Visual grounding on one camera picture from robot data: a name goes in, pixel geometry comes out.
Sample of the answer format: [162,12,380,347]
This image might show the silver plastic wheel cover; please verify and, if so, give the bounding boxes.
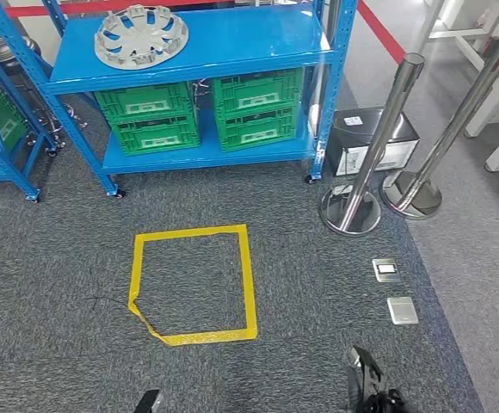
[94,4,190,71]

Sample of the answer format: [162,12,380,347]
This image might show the red barrier belt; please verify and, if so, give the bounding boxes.
[0,0,319,22]
[356,0,407,65]

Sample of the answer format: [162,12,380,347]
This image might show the labelled silver floor socket plate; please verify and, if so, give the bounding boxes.
[371,257,402,285]

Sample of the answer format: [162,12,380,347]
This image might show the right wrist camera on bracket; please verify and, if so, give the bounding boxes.
[346,345,384,400]

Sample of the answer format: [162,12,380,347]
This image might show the black stool with chrome base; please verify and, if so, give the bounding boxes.
[191,78,211,112]
[0,34,88,159]

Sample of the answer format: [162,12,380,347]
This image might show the black cardboard box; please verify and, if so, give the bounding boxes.
[324,107,421,178]

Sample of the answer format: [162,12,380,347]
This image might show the plain silver floor socket plate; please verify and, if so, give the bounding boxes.
[386,296,420,327]

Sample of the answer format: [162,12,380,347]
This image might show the chrome stanchion post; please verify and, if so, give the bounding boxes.
[318,52,426,237]
[380,34,499,222]

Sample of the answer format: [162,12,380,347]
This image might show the yellow floor tape square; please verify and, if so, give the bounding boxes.
[128,224,259,348]

